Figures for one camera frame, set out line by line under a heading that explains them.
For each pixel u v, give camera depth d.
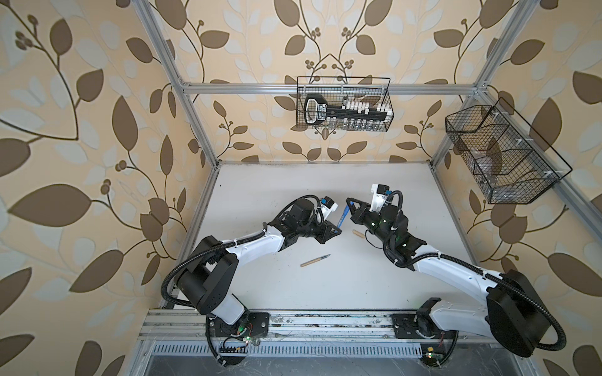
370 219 0.71
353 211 0.76
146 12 0.72
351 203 0.78
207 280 0.44
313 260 0.89
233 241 0.49
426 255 0.56
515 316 0.41
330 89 0.91
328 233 0.72
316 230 0.74
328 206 0.74
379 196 0.71
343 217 0.80
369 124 0.87
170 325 0.77
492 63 0.83
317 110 0.84
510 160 0.73
